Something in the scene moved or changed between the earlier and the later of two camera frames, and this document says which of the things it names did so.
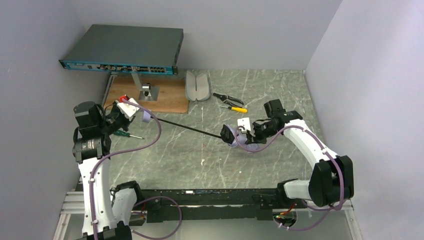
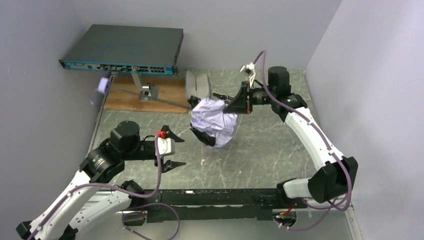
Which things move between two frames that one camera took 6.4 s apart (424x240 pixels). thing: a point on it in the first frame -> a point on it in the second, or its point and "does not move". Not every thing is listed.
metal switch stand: x=146 y=93 does not move
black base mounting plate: x=191 y=205 does not move
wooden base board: x=172 y=97 does not move
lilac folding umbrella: x=230 y=133 -> x=212 y=123
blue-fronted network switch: x=150 y=50 does not move
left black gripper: x=118 y=119 -> x=156 y=152
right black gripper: x=236 y=135 -> x=248 y=98
